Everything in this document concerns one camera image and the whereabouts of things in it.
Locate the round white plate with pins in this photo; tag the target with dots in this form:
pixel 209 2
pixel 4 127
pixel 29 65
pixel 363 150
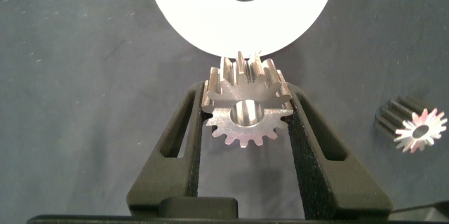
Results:
pixel 189 17

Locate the small steel gear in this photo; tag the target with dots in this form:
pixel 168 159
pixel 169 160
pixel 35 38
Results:
pixel 435 124

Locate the large steel gear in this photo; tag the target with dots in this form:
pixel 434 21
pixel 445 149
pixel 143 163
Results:
pixel 219 118

